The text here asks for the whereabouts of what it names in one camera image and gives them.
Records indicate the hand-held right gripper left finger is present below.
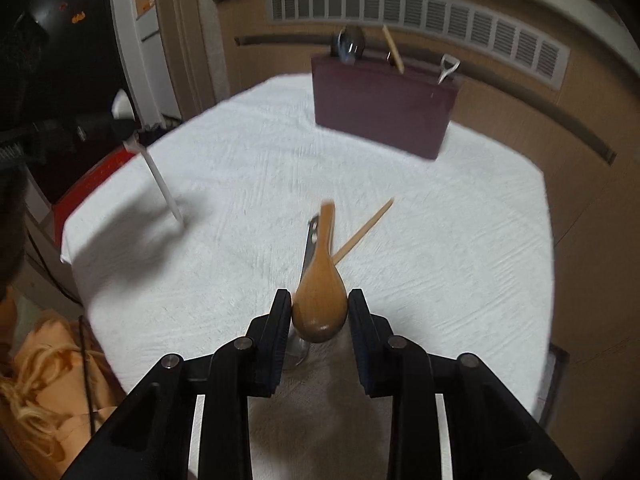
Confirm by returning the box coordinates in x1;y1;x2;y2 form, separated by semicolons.
62;288;293;480

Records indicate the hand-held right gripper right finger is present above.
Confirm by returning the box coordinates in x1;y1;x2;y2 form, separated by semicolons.
347;288;581;480

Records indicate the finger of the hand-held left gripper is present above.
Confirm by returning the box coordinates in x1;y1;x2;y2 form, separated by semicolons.
75;111;140;137

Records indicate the wooden spoon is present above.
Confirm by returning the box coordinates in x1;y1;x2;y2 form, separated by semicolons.
291;201;349;344

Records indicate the white plastic spoon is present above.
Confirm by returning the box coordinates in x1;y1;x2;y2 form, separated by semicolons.
111;89;185;224

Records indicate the purple utensil holder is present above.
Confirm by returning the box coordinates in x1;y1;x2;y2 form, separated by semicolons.
310;52;461;162

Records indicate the black metal spoon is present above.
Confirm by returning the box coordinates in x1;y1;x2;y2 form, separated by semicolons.
331;25;367;67

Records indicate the silver shovel-shaped spoon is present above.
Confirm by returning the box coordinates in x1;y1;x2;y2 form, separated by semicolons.
437;54;459;86

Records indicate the wooden chopstick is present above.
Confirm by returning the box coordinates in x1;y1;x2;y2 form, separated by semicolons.
334;198;395;265
381;25;405;73

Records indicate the small black object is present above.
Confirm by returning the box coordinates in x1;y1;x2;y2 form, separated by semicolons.
137;122;167;147

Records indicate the dark panel with orange lights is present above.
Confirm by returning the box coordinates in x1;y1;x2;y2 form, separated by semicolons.
0;0;126;126

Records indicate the dark metal utensil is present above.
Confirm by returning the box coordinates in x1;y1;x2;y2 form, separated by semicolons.
286;214;322;363

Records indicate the white textured cloth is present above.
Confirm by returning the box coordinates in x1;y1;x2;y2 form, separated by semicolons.
60;72;557;480

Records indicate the orange cloth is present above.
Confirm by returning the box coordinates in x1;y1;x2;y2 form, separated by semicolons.
0;285;127;477

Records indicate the white vent grille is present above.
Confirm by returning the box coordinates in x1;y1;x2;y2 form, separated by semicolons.
265;0;571;92

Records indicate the white door frame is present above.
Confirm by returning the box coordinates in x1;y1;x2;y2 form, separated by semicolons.
107;0;176;128

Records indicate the black cable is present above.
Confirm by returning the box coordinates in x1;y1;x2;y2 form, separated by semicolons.
77;314;98;438

